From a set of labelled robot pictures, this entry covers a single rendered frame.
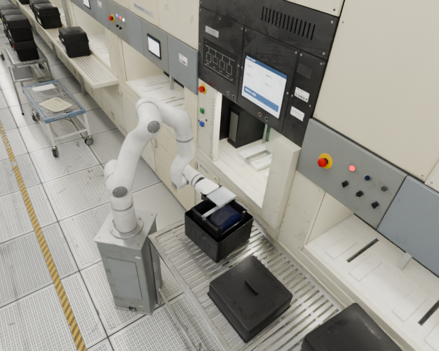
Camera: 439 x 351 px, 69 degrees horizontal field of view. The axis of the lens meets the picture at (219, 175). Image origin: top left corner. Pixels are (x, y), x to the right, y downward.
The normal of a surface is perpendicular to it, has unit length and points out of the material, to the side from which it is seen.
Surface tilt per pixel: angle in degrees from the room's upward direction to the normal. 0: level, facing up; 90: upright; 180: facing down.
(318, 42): 90
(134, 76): 90
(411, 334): 0
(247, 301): 0
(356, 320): 0
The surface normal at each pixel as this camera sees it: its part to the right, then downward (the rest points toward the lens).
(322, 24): -0.81, 0.33
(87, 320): 0.06, -0.76
